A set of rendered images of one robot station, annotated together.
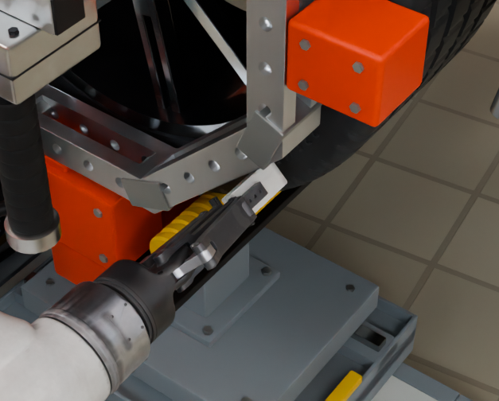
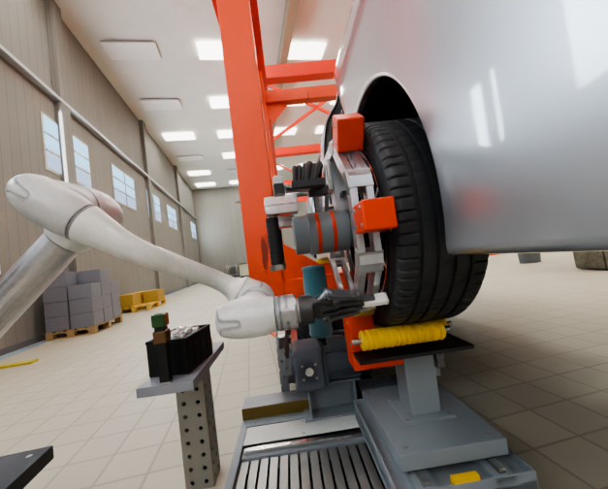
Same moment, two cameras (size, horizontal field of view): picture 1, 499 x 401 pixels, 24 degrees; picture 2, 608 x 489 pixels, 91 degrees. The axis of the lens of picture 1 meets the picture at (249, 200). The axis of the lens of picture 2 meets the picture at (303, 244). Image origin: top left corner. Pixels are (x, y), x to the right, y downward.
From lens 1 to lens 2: 0.83 m
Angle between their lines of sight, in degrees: 64
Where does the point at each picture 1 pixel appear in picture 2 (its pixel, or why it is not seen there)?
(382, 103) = (367, 219)
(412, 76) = (388, 217)
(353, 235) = (548, 459)
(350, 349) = (484, 466)
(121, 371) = (280, 314)
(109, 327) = (283, 299)
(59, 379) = (256, 302)
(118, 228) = (352, 330)
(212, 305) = (415, 410)
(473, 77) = not seen: outside the picture
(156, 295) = (306, 301)
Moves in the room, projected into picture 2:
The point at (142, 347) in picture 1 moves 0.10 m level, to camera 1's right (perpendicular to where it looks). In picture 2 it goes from (292, 311) to (319, 314)
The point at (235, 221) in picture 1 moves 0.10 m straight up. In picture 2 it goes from (348, 293) to (343, 253)
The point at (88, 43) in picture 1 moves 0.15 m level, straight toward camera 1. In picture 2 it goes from (292, 207) to (249, 205)
